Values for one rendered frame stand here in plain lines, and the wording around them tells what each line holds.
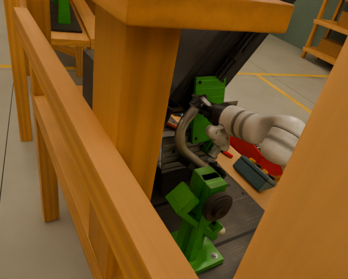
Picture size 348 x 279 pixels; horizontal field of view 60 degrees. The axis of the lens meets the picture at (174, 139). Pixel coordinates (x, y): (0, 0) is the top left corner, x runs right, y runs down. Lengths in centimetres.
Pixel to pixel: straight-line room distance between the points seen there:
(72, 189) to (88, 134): 49
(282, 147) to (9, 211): 188
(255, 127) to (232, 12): 34
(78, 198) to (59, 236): 106
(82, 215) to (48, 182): 97
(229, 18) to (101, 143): 29
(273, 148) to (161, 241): 33
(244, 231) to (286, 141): 42
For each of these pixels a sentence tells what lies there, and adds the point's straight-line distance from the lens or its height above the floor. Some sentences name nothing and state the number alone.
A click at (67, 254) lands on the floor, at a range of 195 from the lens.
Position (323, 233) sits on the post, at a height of 144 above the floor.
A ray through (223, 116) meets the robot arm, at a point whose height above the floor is 125.
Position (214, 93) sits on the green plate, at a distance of 95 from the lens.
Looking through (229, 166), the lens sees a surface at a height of 90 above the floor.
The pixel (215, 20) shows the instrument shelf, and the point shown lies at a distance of 39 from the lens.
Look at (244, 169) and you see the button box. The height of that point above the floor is 93.
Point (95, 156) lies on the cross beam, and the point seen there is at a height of 127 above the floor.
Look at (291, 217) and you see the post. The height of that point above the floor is 143.
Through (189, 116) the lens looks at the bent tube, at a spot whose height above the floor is 118.
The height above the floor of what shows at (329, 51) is 34.
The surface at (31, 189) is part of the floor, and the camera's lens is 235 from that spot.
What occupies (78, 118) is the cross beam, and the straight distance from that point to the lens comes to 60.
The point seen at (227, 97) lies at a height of 113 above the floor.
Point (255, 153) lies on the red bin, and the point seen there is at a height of 90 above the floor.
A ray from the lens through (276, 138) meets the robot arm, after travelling 64.
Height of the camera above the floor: 158
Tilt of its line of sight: 32 degrees down
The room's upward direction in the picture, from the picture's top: 12 degrees clockwise
